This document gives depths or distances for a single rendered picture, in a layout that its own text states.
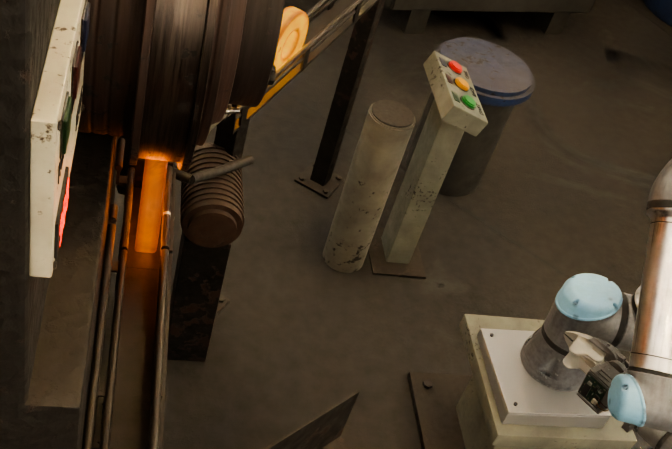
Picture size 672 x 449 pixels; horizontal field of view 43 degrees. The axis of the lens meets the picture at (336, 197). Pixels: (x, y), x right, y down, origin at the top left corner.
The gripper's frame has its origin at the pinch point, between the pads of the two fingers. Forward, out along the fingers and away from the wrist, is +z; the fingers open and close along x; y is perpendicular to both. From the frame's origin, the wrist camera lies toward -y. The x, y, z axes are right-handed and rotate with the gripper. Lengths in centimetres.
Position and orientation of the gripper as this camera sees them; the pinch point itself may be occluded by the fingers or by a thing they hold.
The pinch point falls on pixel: (572, 336)
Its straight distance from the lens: 170.6
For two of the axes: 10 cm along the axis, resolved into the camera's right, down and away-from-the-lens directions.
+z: -5.9, -5.7, 5.7
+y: -7.9, 2.6, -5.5
